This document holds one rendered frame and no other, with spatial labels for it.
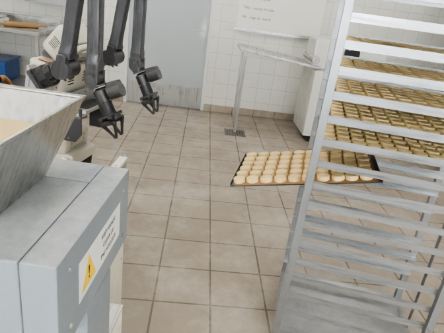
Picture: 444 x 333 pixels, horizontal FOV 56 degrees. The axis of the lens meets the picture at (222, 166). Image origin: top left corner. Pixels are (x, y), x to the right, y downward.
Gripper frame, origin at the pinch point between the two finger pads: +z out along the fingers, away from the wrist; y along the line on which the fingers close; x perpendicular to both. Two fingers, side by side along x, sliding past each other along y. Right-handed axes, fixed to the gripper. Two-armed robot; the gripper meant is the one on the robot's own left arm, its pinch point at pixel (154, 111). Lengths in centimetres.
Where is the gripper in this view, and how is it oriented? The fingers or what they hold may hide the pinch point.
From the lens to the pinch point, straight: 218.9
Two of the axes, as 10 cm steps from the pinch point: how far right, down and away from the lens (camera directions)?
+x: -9.2, 2.4, 3.0
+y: 2.0, -3.4, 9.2
